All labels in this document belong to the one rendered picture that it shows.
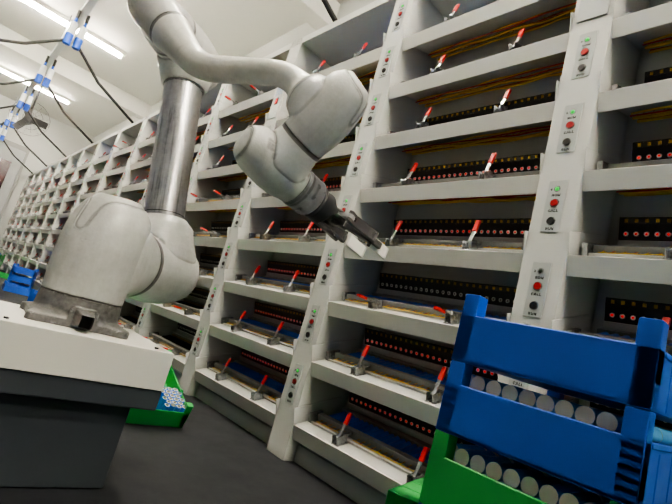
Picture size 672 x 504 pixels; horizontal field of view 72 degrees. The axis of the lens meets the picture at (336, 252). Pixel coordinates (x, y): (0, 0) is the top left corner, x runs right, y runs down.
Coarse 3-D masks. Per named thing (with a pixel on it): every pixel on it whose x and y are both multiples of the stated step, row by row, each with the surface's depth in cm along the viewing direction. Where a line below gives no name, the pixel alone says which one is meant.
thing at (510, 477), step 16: (464, 448) 53; (480, 448) 56; (464, 464) 50; (480, 464) 49; (496, 464) 48; (512, 464) 50; (512, 480) 46; (528, 480) 45; (544, 480) 46; (560, 480) 50; (544, 496) 44; (560, 496) 43; (576, 496) 42; (592, 496) 45
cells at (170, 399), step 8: (168, 392) 143; (176, 392) 146; (160, 400) 139; (168, 400) 139; (176, 400) 142; (184, 400) 144; (160, 408) 139; (168, 408) 137; (176, 408) 139; (184, 408) 140
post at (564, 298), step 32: (640, 0) 119; (576, 32) 114; (608, 32) 107; (608, 64) 108; (576, 96) 108; (608, 128) 109; (544, 160) 108; (576, 160) 103; (544, 192) 106; (576, 192) 100; (608, 192) 111; (576, 224) 100; (608, 224) 112; (544, 256) 101; (576, 288) 102; (512, 320) 101; (544, 320) 96
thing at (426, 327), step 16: (336, 288) 149; (352, 288) 153; (368, 288) 158; (336, 304) 144; (352, 304) 142; (352, 320) 138; (368, 320) 133; (384, 320) 128; (400, 320) 124; (416, 320) 120; (432, 320) 118; (432, 336) 116; (448, 336) 112
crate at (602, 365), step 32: (480, 320) 53; (640, 320) 42; (480, 352) 52; (512, 352) 49; (544, 352) 47; (576, 352) 45; (608, 352) 43; (640, 352) 41; (544, 384) 50; (576, 384) 44; (608, 384) 42; (640, 384) 41
